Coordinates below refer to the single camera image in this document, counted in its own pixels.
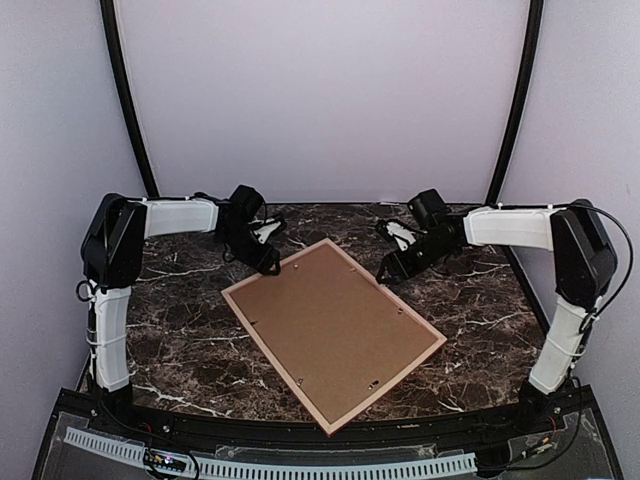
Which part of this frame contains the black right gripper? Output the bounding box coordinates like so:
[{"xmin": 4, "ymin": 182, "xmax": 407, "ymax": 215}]
[{"xmin": 376, "ymin": 232, "xmax": 455, "ymax": 285}]

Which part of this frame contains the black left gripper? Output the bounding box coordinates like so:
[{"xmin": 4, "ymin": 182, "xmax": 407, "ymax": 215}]
[{"xmin": 218, "ymin": 225, "xmax": 280, "ymax": 275}]

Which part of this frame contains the brown cardboard backing board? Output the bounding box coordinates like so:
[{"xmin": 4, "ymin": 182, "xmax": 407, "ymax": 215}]
[{"xmin": 227, "ymin": 243, "xmax": 441, "ymax": 429}]

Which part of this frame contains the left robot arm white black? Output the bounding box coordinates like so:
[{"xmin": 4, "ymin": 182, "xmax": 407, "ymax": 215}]
[{"xmin": 76, "ymin": 185, "xmax": 286, "ymax": 396}]

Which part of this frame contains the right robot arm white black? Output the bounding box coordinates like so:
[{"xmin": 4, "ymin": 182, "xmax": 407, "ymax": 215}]
[{"xmin": 376, "ymin": 189, "xmax": 626, "ymax": 434}]

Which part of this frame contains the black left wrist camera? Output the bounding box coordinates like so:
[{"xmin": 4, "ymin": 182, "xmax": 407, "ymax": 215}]
[{"xmin": 229, "ymin": 185, "xmax": 265, "ymax": 222}]

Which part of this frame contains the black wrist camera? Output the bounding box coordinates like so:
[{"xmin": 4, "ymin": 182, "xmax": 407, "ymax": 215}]
[
  {"xmin": 407, "ymin": 189, "xmax": 450, "ymax": 229},
  {"xmin": 229, "ymin": 185, "xmax": 265, "ymax": 222}
]

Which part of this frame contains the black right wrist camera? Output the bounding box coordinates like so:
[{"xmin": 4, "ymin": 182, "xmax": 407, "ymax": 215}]
[{"xmin": 407, "ymin": 189, "xmax": 450, "ymax": 229}]

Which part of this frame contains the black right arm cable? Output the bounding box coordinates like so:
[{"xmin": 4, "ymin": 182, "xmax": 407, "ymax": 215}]
[{"xmin": 569, "ymin": 199, "xmax": 632, "ymax": 336}]

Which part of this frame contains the white slotted cable duct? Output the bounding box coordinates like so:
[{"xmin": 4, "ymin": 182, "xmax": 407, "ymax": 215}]
[{"xmin": 63, "ymin": 427, "xmax": 477, "ymax": 479}]

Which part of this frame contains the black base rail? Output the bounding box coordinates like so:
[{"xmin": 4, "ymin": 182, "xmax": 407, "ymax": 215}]
[{"xmin": 33, "ymin": 387, "xmax": 622, "ymax": 479}]

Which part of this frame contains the black right corner post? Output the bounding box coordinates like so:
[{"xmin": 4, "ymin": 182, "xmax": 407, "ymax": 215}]
[{"xmin": 484, "ymin": 0, "xmax": 544, "ymax": 204}]

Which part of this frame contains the black corner post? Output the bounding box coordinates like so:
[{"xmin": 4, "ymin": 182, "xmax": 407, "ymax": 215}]
[
  {"xmin": 99, "ymin": 0, "xmax": 160, "ymax": 199},
  {"xmin": 484, "ymin": 0, "xmax": 544, "ymax": 204}
]

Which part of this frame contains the black left corner post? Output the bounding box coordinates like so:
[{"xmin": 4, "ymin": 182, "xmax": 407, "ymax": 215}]
[{"xmin": 99, "ymin": 0, "xmax": 160, "ymax": 199}]

